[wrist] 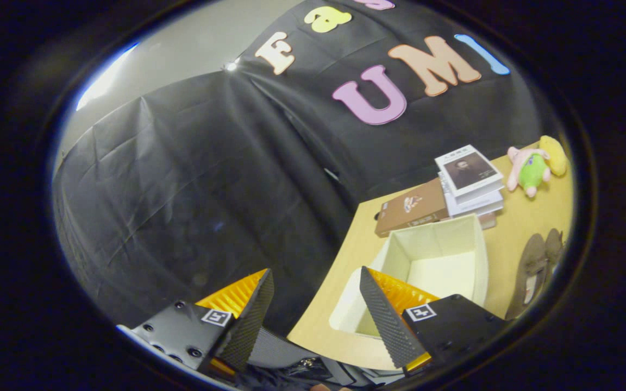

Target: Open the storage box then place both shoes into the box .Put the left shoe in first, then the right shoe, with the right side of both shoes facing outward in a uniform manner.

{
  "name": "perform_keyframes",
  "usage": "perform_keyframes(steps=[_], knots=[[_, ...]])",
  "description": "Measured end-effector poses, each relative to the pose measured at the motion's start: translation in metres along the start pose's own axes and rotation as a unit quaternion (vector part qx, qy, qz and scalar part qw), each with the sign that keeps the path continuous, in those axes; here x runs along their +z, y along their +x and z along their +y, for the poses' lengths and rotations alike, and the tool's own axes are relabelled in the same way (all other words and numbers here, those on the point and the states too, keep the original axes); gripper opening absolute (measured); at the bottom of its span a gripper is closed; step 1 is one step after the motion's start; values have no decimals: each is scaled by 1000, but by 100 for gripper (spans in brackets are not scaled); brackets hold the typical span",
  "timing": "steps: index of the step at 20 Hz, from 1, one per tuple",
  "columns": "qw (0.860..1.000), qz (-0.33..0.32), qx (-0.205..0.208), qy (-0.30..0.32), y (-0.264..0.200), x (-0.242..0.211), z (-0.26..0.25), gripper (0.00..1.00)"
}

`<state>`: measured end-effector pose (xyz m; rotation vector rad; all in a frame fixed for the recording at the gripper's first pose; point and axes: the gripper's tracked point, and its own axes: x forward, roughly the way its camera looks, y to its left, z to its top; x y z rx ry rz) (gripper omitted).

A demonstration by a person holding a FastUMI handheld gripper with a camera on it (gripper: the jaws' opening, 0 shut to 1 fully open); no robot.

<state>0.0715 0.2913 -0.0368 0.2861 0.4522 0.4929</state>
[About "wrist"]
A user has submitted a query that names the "flat brown book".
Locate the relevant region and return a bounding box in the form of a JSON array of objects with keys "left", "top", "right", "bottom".
[{"left": 374, "top": 178, "right": 449, "bottom": 238}]

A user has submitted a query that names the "yellow plush toy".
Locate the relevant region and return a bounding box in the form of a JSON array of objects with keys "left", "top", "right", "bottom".
[{"left": 539, "top": 135, "right": 568, "bottom": 177}]

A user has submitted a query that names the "grey fabric storage box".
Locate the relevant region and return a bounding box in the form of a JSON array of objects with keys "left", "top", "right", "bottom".
[{"left": 328, "top": 213, "right": 489, "bottom": 338}]

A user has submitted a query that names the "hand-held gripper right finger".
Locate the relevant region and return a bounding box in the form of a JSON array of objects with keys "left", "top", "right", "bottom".
[{"left": 359, "top": 266, "right": 508, "bottom": 378}]

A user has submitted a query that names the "grey striped cloth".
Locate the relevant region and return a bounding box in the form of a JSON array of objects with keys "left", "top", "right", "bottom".
[{"left": 247, "top": 325, "right": 319, "bottom": 371}]

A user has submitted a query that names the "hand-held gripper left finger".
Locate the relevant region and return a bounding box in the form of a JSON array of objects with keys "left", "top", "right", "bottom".
[{"left": 117, "top": 268, "right": 276, "bottom": 378}]

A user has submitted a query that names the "thick white book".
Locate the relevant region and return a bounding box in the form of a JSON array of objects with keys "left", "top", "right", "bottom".
[{"left": 439, "top": 174, "right": 505, "bottom": 218}]

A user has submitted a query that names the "pink and green plush toy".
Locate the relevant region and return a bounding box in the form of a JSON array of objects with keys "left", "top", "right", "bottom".
[{"left": 507, "top": 147, "right": 552, "bottom": 198}]

